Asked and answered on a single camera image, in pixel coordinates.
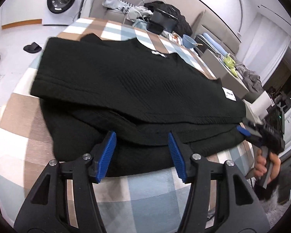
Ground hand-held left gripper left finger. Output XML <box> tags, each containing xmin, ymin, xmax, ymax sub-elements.
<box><xmin>13</xmin><ymin>130</ymin><xmax>117</xmax><ymax>233</ymax></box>

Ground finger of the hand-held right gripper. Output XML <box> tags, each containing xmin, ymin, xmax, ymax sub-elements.
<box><xmin>235</xmin><ymin>125</ymin><xmax>263</xmax><ymax>149</ymax></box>
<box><xmin>241</xmin><ymin>118</ymin><xmax>259</xmax><ymax>130</ymax></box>

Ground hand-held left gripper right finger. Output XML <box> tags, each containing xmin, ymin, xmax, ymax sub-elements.
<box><xmin>168</xmin><ymin>132</ymin><xmax>271</xmax><ymax>233</ymax></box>

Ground black t-shirt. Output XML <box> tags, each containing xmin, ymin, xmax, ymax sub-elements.
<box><xmin>30</xmin><ymin>34</ymin><xmax>248</xmax><ymax>178</ymax></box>

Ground light grey clothes pile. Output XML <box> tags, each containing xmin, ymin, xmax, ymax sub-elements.
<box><xmin>88</xmin><ymin>0</ymin><xmax>154</xmax><ymax>21</ymax></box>

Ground person's right hand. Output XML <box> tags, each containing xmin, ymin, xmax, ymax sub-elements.
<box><xmin>254</xmin><ymin>148</ymin><xmax>282</xmax><ymax>185</ymax></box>

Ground white paper roll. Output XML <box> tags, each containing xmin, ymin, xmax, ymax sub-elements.
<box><xmin>252</xmin><ymin>90</ymin><xmax>274</xmax><ymax>117</ymax></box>

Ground grey blanket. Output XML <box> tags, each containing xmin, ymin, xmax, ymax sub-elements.
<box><xmin>235</xmin><ymin>64</ymin><xmax>264</xmax><ymax>94</ymax></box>

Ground grey box table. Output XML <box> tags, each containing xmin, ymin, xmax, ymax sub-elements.
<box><xmin>200</xmin><ymin>50</ymin><xmax>249</xmax><ymax>100</ymax></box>

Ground green plush toy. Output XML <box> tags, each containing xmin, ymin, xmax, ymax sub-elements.
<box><xmin>223</xmin><ymin>54</ymin><xmax>238</xmax><ymax>77</ymax></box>

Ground white curtain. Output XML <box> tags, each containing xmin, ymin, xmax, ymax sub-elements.
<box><xmin>242</xmin><ymin>12</ymin><xmax>291</xmax><ymax>86</ymax></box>

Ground checkered tablecloth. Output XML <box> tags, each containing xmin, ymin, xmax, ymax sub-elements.
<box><xmin>0</xmin><ymin>17</ymin><xmax>255</xmax><ymax>233</ymax></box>

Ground light blue pillow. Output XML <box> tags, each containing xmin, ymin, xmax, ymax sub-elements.
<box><xmin>202</xmin><ymin>32</ymin><xmax>228</xmax><ymax>55</ymax></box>

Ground blue bowl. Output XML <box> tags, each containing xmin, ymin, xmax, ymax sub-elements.
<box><xmin>182</xmin><ymin>34</ymin><xmax>197</xmax><ymax>49</ymax></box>

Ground grey sofa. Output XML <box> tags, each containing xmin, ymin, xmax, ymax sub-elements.
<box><xmin>88</xmin><ymin>0</ymin><xmax>241</xmax><ymax>62</ymax></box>

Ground food tray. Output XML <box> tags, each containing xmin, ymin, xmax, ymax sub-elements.
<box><xmin>168</xmin><ymin>32</ymin><xmax>184</xmax><ymax>44</ymax></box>

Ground black jacket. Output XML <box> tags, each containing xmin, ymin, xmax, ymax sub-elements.
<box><xmin>144</xmin><ymin>1</ymin><xmax>193</xmax><ymax>36</ymax></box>

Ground black slipper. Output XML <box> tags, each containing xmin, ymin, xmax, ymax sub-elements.
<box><xmin>23</xmin><ymin>42</ymin><xmax>42</xmax><ymax>53</ymax></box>

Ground small black box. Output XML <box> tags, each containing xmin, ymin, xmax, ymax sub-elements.
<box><xmin>146</xmin><ymin>20</ymin><xmax>165</xmax><ymax>35</ymax></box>

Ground large black storage box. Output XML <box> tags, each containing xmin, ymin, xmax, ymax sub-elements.
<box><xmin>151</xmin><ymin>8</ymin><xmax>179</xmax><ymax>31</ymax></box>

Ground white washing machine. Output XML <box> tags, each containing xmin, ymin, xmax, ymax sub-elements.
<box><xmin>42</xmin><ymin>0</ymin><xmax>92</xmax><ymax>27</ymax></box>

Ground white base cabinet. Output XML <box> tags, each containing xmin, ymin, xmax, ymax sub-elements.
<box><xmin>0</xmin><ymin>0</ymin><xmax>52</xmax><ymax>30</ymax></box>

